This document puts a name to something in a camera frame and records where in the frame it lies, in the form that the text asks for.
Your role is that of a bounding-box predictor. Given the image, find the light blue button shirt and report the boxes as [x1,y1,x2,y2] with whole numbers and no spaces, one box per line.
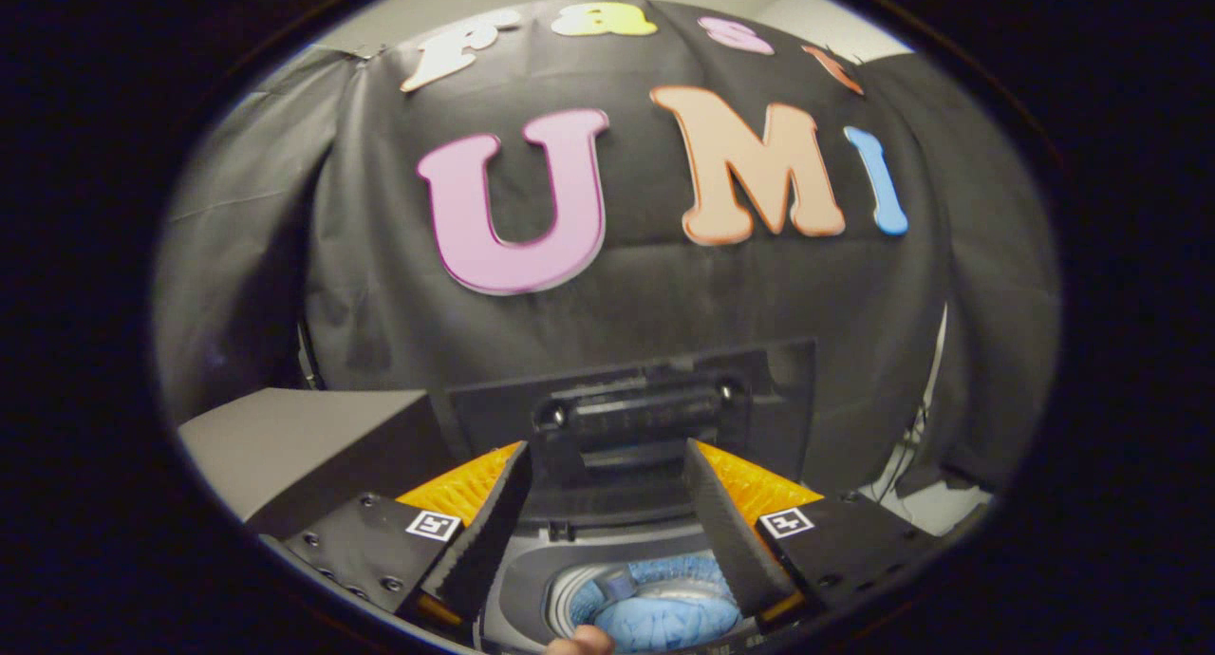
[570,555,746,654]

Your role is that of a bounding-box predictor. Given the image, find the black cables beside backdrop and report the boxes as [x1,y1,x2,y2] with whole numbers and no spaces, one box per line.
[869,394,943,506]

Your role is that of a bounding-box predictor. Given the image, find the black backdrop cloth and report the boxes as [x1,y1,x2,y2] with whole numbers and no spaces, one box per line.
[152,0,1062,496]

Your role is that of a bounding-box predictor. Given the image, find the beige cabinet with black top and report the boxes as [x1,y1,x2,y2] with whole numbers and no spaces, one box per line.
[178,387,458,540]

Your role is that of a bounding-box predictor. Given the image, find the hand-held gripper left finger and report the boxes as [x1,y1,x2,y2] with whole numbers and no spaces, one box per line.
[283,440,533,627]

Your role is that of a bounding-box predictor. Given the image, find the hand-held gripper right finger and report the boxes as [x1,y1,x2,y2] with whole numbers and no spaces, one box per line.
[683,439,941,632]

